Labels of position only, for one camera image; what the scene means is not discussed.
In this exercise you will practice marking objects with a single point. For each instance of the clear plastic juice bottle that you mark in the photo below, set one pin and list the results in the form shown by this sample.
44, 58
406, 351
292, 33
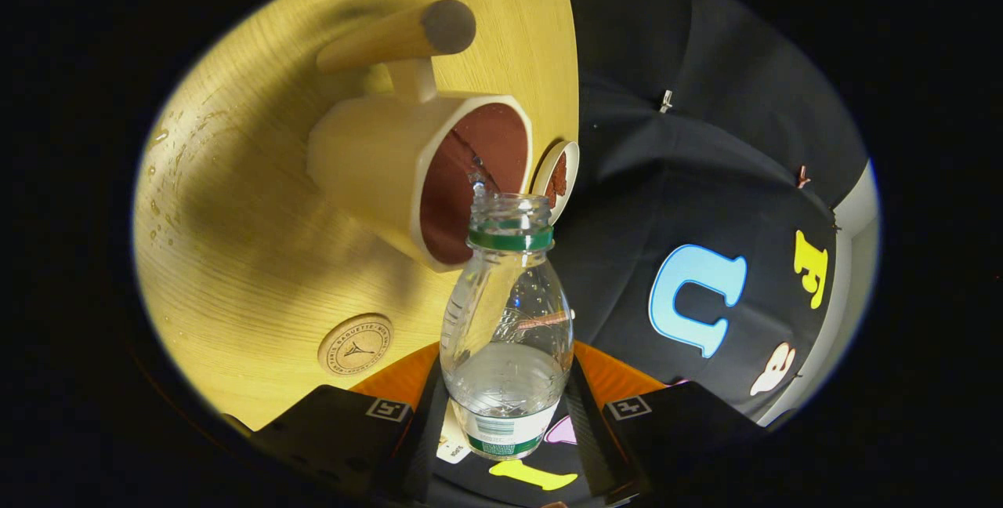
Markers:
505, 382

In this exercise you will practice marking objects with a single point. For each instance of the white round plate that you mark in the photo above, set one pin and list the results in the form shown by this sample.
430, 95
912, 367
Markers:
572, 155

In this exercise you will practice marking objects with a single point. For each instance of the wooden table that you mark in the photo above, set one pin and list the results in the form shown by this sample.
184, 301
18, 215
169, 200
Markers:
235, 257

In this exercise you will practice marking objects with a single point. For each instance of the round wooden coaster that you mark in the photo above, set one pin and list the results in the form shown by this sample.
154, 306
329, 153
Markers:
356, 345

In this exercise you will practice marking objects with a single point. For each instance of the copper clip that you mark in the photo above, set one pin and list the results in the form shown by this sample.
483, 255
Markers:
802, 176

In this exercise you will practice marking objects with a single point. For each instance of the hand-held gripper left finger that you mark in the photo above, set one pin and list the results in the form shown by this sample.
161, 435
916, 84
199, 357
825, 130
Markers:
419, 453

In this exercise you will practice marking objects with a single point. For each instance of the red-brown food piece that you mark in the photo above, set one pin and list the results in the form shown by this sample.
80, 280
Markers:
557, 179

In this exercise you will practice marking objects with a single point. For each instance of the silver metal clip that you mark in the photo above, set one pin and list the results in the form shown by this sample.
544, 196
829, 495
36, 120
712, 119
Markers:
666, 100

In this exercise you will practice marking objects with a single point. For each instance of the black backdrop cloth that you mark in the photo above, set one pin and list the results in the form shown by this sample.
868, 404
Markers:
666, 179

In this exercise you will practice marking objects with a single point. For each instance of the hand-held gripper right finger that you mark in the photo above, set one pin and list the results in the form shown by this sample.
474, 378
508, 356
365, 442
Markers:
592, 445

